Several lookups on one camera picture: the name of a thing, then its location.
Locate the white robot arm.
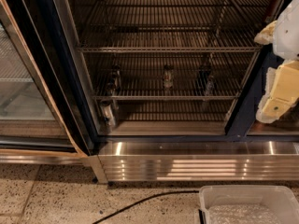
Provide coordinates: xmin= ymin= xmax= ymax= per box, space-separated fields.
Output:
xmin=254 ymin=0 xmax=299 ymax=123

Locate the lower wire fridge shelf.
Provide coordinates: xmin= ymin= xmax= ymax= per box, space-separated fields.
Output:
xmin=89 ymin=52 xmax=253 ymax=101

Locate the black floor cable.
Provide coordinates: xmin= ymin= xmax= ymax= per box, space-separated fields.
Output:
xmin=92 ymin=189 xmax=200 ymax=224

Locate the upper wire fridge shelf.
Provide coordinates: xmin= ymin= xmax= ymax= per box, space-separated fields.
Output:
xmin=78 ymin=0 xmax=270 ymax=53

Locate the clear plastic bin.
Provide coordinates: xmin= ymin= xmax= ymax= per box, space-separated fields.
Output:
xmin=199 ymin=185 xmax=299 ymax=224

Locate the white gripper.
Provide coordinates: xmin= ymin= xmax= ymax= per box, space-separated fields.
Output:
xmin=254 ymin=21 xmax=299 ymax=123

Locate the dark blue fridge door frame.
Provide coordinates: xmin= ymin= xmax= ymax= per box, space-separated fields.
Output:
xmin=225 ymin=47 xmax=278 ymax=138

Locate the dark can shelf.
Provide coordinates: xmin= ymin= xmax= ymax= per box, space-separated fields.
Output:
xmin=197 ymin=65 xmax=215 ymax=96
xmin=108 ymin=64 xmax=121 ymax=92

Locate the silver can fridge floor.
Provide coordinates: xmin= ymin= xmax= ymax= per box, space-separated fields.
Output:
xmin=100 ymin=100 xmax=116 ymax=126

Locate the open glass fridge door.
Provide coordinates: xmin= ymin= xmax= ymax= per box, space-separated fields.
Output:
xmin=0 ymin=0 xmax=93 ymax=157

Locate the wire fridge shelf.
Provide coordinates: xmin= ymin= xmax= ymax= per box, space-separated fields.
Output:
xmin=89 ymin=52 xmax=253 ymax=101
xmin=78 ymin=0 xmax=270 ymax=53

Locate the dark can right shelf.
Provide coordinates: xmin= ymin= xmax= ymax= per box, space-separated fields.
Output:
xmin=197 ymin=65 xmax=215 ymax=96

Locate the dark can left shelf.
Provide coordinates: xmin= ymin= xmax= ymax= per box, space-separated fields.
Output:
xmin=108 ymin=64 xmax=121 ymax=92

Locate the stainless steel fridge base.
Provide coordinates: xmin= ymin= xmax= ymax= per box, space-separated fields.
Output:
xmin=89 ymin=141 xmax=299 ymax=183

